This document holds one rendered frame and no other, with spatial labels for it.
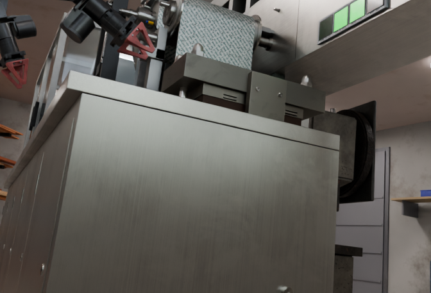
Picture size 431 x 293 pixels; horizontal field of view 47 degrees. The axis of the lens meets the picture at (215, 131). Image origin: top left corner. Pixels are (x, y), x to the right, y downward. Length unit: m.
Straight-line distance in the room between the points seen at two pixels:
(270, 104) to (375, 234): 7.58
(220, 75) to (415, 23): 0.46
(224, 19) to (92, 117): 0.63
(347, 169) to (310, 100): 3.63
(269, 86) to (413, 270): 7.24
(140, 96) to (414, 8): 0.62
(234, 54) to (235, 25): 0.09
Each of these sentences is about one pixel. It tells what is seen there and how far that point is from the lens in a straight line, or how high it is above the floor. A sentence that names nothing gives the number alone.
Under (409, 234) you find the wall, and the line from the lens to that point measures 8.38.
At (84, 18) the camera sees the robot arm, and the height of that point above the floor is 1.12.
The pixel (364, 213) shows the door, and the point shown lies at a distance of 8.90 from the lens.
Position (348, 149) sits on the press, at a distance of 4.94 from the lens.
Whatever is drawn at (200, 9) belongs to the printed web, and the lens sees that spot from 1.45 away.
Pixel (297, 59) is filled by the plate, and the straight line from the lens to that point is 1.43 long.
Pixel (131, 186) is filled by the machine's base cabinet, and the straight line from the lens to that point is 0.99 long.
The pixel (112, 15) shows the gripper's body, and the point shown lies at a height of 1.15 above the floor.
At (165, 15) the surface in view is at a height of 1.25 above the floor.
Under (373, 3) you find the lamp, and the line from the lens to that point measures 1.22.
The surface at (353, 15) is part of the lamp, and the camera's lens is 1.27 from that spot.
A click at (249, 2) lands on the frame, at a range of 1.85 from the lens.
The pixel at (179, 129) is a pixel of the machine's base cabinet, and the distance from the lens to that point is 1.04.
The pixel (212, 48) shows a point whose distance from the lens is 1.42.
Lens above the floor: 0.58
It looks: 14 degrees up
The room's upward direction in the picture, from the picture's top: 6 degrees clockwise
